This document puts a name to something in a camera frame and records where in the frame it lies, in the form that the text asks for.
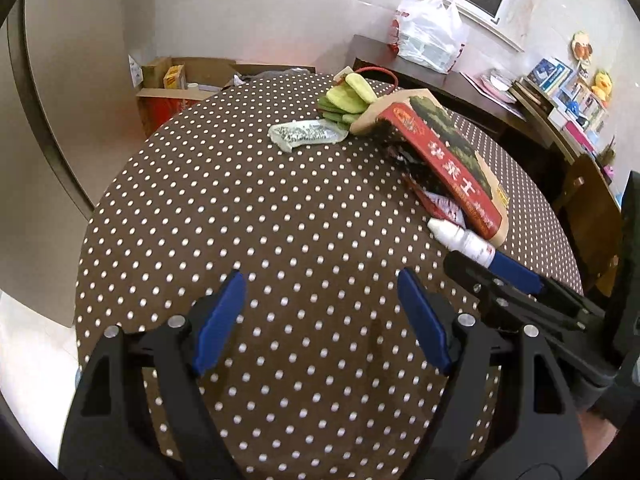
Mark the beige refrigerator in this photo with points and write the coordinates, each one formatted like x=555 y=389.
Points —
x=65 y=125

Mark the white bowls on plate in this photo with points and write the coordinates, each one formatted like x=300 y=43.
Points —
x=496 y=82

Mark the row of books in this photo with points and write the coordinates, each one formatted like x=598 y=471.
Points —
x=565 y=100

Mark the red snack wrapper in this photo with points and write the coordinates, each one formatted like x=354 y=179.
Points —
x=442 y=205

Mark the cartoon wall decoration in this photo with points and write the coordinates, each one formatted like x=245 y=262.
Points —
x=581 y=47

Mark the small brown cardboard box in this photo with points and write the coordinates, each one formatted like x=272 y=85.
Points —
x=155 y=72

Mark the open brown cardboard box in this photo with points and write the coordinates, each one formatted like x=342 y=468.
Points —
x=215 y=72

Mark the white plastic bag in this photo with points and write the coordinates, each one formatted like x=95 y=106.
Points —
x=430 y=35

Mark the yellow duck plush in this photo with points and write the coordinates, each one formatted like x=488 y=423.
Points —
x=602 y=86

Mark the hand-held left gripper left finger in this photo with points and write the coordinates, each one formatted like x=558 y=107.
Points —
x=220 y=320

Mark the wooden chair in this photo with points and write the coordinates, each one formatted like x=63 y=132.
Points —
x=590 y=215

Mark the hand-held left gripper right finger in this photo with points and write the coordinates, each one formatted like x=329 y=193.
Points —
x=422 y=320

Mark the white plastic bottle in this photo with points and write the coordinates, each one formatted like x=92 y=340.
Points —
x=462 y=240

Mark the grey plastic bag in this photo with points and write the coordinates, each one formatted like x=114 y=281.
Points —
x=255 y=78

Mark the dark crumpled wrapper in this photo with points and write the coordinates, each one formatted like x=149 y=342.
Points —
x=407 y=160

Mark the clear printed plastic wrapper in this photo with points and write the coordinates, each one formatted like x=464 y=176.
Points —
x=305 y=133

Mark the yellow packet box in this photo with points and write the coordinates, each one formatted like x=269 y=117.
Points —
x=174 y=77

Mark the person's right hand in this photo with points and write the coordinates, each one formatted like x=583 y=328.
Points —
x=597 y=435

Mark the brown polka-dot tablecloth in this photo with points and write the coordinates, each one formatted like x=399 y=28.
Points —
x=280 y=240

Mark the red cardboard box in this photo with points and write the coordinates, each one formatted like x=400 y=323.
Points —
x=165 y=107

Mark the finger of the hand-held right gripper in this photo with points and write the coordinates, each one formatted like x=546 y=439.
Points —
x=517 y=272
x=475 y=272

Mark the dark wooden desk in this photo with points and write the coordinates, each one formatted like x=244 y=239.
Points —
x=480 y=110

